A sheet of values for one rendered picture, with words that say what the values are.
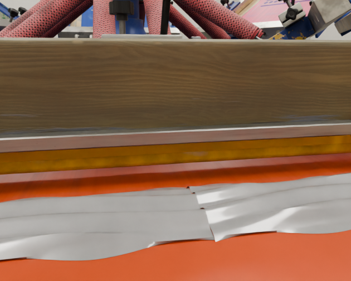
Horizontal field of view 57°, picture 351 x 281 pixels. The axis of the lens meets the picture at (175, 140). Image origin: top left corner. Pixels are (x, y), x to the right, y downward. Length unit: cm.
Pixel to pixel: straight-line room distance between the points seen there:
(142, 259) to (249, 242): 6
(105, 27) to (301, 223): 62
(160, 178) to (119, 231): 9
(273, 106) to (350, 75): 7
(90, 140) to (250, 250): 13
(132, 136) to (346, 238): 15
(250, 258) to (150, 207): 7
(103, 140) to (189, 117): 7
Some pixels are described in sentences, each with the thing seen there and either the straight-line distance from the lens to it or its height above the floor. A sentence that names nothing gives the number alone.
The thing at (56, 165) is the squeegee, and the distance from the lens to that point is 27.
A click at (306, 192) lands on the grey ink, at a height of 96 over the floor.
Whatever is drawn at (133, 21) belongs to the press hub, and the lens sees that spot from 105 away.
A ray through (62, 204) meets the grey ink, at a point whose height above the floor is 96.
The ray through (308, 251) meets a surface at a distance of 18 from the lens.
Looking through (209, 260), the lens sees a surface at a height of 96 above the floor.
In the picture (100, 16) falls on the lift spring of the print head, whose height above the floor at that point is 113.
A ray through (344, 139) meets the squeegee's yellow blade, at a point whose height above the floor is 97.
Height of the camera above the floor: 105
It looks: 15 degrees down
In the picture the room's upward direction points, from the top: straight up
